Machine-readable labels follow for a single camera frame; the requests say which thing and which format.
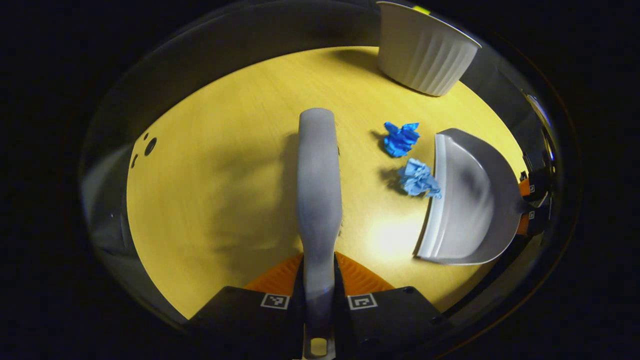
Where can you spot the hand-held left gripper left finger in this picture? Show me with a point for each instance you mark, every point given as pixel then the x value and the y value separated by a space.
pixel 240 320

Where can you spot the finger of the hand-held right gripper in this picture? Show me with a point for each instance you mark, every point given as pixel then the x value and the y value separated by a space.
pixel 537 222
pixel 537 187

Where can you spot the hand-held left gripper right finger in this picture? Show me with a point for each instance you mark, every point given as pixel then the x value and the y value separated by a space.
pixel 395 320

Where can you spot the grey dustpan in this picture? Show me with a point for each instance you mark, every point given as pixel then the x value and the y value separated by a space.
pixel 470 210

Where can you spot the light blue paper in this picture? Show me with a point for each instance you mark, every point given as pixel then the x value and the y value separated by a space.
pixel 417 177

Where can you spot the dark blue paper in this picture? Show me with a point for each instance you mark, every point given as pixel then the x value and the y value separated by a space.
pixel 400 140

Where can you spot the small grey broom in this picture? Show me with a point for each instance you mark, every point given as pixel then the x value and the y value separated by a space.
pixel 320 190

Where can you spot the white ribbed garbage bin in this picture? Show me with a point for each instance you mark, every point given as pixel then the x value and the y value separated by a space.
pixel 425 55

